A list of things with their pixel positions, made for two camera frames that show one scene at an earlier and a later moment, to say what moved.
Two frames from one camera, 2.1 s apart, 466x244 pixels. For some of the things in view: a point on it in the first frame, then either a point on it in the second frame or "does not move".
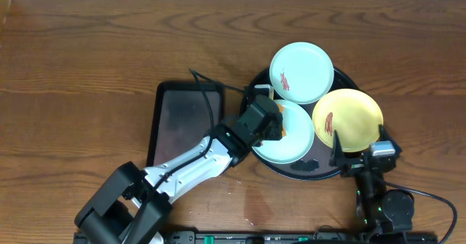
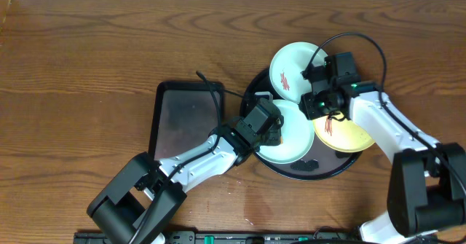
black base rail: (301, 237) does not move
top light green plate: (301, 73) does not move
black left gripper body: (271, 128) does not move
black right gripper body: (352, 165) -> (319, 105)
